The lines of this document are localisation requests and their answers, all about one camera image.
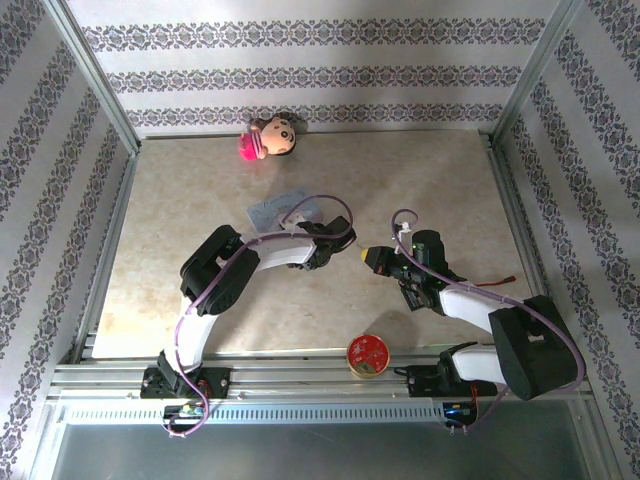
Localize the round red tin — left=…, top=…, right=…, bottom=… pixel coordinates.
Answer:
left=346, top=333, right=391, bottom=380

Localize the plush doll with pink hat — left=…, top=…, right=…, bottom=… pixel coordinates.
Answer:
left=237, top=113, right=299, bottom=162

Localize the small connector board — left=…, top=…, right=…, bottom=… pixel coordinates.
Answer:
left=442, top=402, right=480, bottom=429
left=163, top=402, right=207, bottom=420

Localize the grey metal sheet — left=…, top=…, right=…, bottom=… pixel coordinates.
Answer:
left=29, top=422, right=616, bottom=480

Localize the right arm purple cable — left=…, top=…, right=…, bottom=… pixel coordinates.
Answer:
left=391, top=208, right=586, bottom=435

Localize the red wire with connector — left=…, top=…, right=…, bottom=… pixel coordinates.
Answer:
left=472, top=275, right=517, bottom=290

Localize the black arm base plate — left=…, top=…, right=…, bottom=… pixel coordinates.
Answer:
left=394, top=363, right=497, bottom=400
left=140, top=366, right=233, bottom=400

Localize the aluminium side rail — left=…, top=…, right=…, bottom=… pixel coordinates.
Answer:
left=72, top=144, right=141, bottom=364
left=482, top=132, right=569, bottom=359

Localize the aluminium back rail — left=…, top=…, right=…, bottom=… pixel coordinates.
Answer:
left=138, top=129, right=496, bottom=141

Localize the aluminium front rail bed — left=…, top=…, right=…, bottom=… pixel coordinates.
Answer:
left=47, top=349, right=594, bottom=401

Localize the slotted grey cable duct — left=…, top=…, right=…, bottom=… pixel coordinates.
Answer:
left=59, top=402, right=481, bottom=425

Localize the aluminium frame post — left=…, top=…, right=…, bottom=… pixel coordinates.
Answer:
left=492, top=0, right=599, bottom=146
left=42, top=0, right=142, bottom=156

